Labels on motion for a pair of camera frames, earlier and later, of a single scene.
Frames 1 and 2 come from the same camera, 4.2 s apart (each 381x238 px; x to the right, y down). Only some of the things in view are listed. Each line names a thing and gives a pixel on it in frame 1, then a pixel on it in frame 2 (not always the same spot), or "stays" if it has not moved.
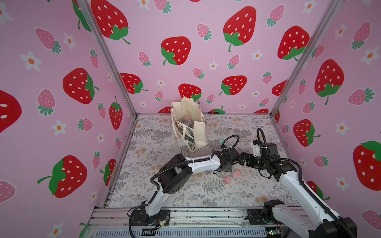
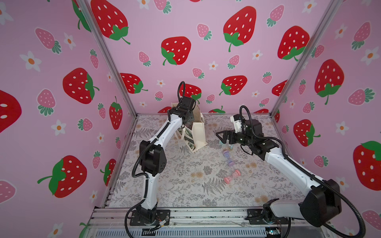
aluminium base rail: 112,222 stays
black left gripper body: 229,168 to 190,116
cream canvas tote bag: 188,122 stays
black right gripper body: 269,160 to 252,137
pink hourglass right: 235,174 stays
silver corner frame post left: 88,14 stays
